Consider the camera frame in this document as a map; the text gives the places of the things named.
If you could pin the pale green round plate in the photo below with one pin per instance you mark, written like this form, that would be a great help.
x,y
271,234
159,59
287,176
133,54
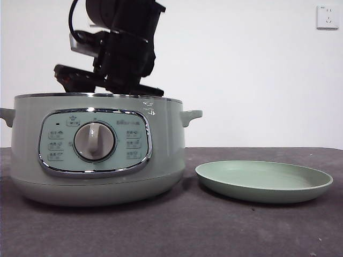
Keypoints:
x,y
264,178

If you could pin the white wall socket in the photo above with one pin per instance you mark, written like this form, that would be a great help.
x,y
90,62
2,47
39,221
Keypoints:
x,y
327,17

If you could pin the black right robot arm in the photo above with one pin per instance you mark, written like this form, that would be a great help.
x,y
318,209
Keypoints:
x,y
120,13

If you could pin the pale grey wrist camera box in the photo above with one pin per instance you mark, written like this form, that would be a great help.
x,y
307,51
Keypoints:
x,y
80,46

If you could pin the pale green electric steamer pot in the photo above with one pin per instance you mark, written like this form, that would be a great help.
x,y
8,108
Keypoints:
x,y
166,139

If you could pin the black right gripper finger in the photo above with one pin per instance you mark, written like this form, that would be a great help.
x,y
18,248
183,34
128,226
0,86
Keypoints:
x,y
79,85

